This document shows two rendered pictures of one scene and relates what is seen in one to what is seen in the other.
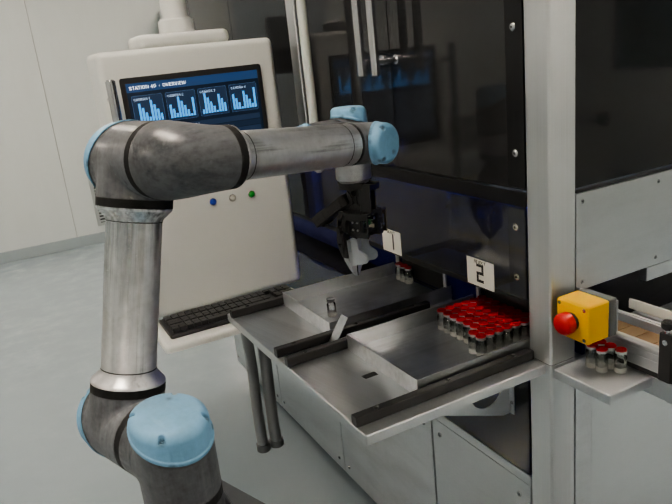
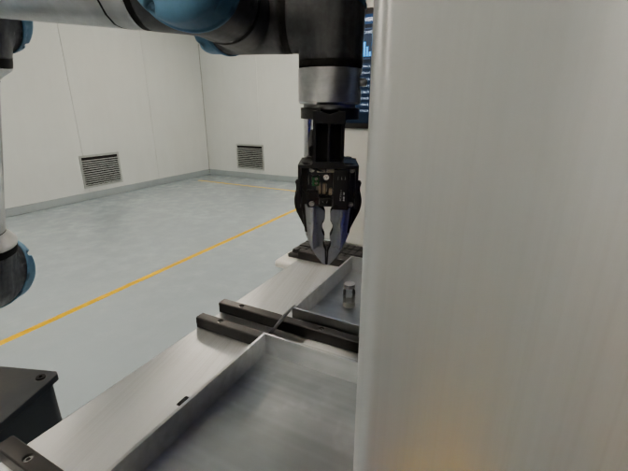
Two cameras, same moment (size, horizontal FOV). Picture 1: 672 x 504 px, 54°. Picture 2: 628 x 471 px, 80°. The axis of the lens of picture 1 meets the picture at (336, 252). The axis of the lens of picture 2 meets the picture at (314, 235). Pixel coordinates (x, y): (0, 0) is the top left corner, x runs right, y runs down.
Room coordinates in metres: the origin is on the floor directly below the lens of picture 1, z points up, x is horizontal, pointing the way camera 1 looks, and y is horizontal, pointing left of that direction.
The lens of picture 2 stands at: (1.07, -0.43, 1.23)
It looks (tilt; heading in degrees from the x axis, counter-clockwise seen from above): 19 degrees down; 54
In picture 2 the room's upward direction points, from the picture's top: straight up
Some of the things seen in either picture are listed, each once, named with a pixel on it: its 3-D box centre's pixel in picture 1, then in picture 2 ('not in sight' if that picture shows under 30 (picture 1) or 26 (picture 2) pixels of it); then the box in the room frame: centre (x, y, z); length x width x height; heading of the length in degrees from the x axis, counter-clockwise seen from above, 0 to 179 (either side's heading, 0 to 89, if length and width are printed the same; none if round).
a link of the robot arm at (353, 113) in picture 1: (349, 133); (328, 15); (1.37, -0.05, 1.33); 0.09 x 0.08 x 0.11; 136
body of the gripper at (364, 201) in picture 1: (359, 208); (328, 158); (1.37, -0.06, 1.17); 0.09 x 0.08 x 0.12; 51
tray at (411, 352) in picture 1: (448, 339); (332, 455); (1.26, -0.21, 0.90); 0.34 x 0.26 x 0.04; 116
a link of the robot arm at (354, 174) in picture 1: (354, 170); (332, 90); (1.38, -0.06, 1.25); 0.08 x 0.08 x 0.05
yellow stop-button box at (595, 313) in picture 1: (585, 316); not in sight; (1.08, -0.43, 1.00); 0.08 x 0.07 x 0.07; 116
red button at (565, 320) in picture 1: (567, 322); not in sight; (1.06, -0.39, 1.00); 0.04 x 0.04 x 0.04; 26
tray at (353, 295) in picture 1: (365, 295); (413, 306); (1.56, -0.06, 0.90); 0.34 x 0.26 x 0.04; 116
